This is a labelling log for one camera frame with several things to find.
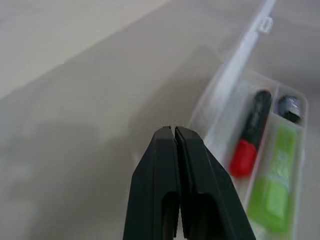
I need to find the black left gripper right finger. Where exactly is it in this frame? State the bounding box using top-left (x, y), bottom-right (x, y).
top-left (174, 126), bottom-right (257, 240)

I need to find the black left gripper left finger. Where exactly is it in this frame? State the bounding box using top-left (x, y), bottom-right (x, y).
top-left (122, 126), bottom-right (182, 240)

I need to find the green highlighter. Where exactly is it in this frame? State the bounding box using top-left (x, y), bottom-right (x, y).
top-left (247, 124), bottom-right (298, 232)

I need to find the black marker with red cap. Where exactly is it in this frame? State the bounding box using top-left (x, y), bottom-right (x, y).
top-left (228, 89), bottom-right (273, 178)

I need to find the dark blue-grey small object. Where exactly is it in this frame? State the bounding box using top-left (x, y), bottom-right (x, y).
top-left (276, 94), bottom-right (302, 123)

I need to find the white plastic pencil case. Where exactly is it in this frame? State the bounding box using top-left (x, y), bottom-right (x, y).
top-left (191, 0), bottom-right (310, 240)

